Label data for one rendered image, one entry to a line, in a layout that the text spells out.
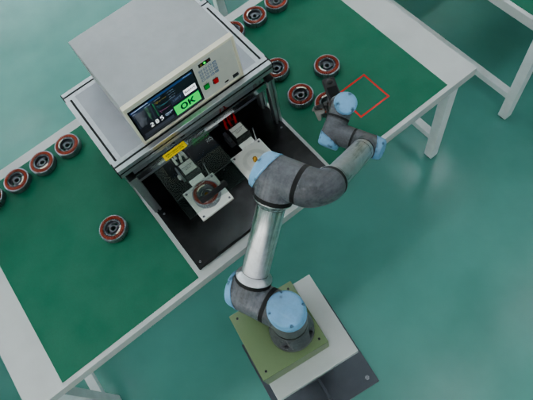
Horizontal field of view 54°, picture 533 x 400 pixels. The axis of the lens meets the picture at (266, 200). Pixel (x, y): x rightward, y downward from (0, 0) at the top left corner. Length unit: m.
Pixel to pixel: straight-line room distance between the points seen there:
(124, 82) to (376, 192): 1.59
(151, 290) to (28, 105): 2.08
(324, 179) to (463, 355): 1.51
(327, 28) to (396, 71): 0.39
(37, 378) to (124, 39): 1.25
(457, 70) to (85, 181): 1.65
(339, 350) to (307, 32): 1.42
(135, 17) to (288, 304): 1.10
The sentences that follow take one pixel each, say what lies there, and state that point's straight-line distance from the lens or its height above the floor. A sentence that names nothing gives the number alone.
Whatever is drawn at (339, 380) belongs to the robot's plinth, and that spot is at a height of 0.02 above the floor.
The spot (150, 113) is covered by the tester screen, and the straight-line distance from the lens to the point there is 1.77.
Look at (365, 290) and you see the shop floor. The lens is 2.69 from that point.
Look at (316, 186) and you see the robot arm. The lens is 1.37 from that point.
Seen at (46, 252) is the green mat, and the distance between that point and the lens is 2.29.
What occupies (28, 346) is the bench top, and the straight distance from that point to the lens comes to 2.21.
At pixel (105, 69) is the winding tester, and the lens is 1.84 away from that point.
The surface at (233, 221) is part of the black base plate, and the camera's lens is 2.02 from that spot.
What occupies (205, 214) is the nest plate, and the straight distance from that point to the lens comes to 2.05.
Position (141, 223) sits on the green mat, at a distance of 2.15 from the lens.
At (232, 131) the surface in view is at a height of 0.92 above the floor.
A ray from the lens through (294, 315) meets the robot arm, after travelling 1.57.
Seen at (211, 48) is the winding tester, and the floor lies 1.32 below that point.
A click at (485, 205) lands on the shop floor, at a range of 2.93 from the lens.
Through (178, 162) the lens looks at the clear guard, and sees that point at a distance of 1.84.
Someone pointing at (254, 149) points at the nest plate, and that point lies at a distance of 2.13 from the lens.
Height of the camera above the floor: 2.60
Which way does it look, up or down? 64 degrees down
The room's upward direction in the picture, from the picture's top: 18 degrees counter-clockwise
